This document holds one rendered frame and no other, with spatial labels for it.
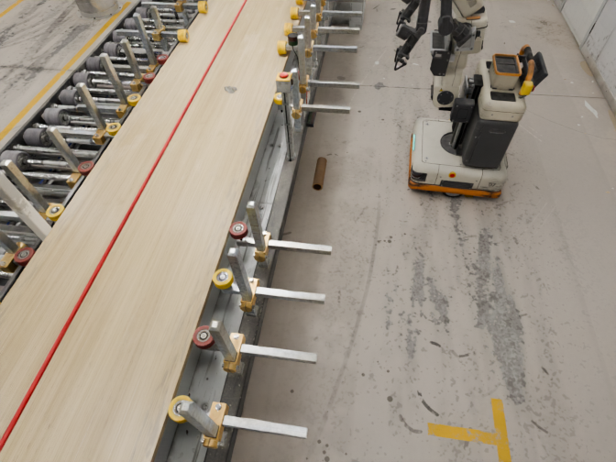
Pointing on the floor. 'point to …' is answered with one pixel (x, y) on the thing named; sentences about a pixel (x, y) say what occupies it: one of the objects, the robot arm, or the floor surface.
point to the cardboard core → (319, 173)
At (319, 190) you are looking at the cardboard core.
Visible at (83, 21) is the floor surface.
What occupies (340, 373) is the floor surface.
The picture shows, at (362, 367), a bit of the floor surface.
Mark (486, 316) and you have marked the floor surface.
